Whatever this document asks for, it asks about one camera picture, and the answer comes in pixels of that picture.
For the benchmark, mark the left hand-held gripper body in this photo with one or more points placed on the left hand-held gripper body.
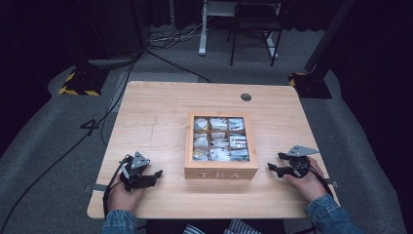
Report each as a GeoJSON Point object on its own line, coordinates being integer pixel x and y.
{"type": "Point", "coordinates": [135, 167]}

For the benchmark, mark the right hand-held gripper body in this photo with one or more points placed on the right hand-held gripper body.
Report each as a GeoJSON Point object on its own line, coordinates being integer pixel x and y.
{"type": "Point", "coordinates": [299, 161]}

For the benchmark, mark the wooden tea box glass lid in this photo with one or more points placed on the wooden tea box glass lid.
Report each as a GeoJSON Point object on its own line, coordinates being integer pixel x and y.
{"type": "Point", "coordinates": [220, 152]}

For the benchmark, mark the person's left hand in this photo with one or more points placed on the person's left hand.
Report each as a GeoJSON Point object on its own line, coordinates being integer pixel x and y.
{"type": "Point", "coordinates": [122, 195]}

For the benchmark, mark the person's right hand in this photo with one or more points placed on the person's right hand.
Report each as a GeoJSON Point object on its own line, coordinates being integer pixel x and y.
{"type": "Point", "coordinates": [307, 186]}

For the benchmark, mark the grey tape strip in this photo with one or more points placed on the grey tape strip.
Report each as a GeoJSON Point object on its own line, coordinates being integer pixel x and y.
{"type": "Point", "coordinates": [96, 187]}
{"type": "Point", "coordinates": [331, 183]}

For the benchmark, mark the group of tea bags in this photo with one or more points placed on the group of tea bags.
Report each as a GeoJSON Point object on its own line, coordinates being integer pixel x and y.
{"type": "Point", "coordinates": [220, 139]}

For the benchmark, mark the black yellow striped stand base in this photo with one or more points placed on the black yellow striped stand base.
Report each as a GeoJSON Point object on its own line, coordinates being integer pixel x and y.
{"type": "Point", "coordinates": [308, 85]}
{"type": "Point", "coordinates": [82, 85]}

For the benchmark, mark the person's striped clothing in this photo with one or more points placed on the person's striped clothing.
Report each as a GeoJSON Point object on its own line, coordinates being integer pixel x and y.
{"type": "Point", "coordinates": [224, 227]}

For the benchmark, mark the black metal pole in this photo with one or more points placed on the black metal pole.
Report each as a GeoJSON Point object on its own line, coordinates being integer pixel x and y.
{"type": "Point", "coordinates": [328, 35]}

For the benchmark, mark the black chair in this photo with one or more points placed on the black chair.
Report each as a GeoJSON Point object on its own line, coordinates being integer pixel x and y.
{"type": "Point", "coordinates": [256, 26]}

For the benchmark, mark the white desk frame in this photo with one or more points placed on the white desk frame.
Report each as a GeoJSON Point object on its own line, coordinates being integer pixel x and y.
{"type": "Point", "coordinates": [207, 19]}

